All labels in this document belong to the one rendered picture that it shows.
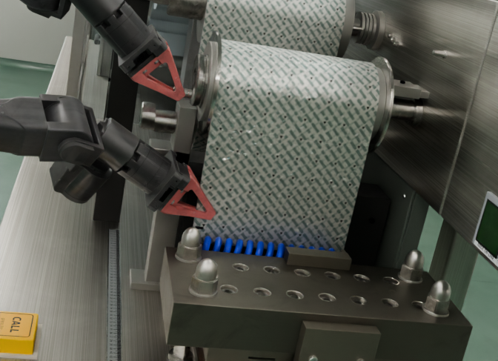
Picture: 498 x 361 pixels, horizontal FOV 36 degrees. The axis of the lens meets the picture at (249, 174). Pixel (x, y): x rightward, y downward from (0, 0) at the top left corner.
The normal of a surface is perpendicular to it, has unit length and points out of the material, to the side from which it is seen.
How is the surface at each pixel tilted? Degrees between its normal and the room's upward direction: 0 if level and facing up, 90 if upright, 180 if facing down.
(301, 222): 90
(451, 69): 90
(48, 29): 90
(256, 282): 0
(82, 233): 0
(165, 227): 90
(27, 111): 27
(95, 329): 0
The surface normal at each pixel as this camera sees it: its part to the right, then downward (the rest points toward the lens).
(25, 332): 0.18, -0.93
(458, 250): 0.17, 0.33
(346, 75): 0.25, -0.48
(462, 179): -0.97, -0.11
